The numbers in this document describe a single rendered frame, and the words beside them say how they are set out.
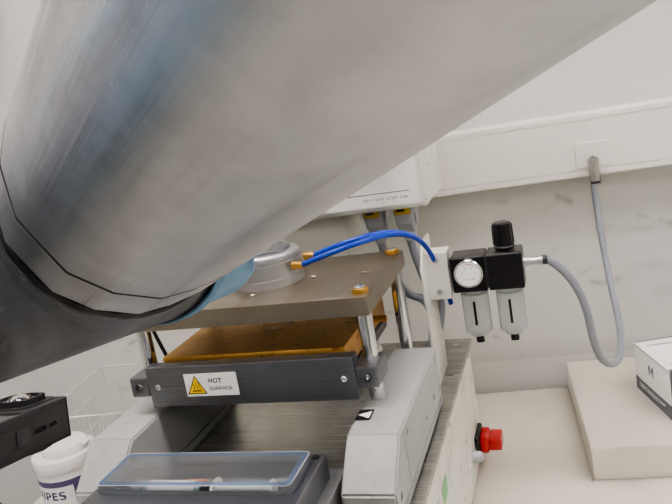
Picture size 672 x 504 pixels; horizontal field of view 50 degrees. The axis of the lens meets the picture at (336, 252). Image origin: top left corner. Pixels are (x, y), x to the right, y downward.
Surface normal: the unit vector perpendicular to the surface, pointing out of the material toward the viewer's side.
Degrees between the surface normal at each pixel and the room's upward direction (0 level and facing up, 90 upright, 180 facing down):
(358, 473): 41
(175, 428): 90
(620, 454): 90
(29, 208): 111
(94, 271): 134
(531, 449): 0
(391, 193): 90
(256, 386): 90
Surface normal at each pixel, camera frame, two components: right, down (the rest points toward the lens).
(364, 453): -0.31, -0.57
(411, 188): -0.28, 0.25
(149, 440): 0.95, -0.10
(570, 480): -0.17, -0.96
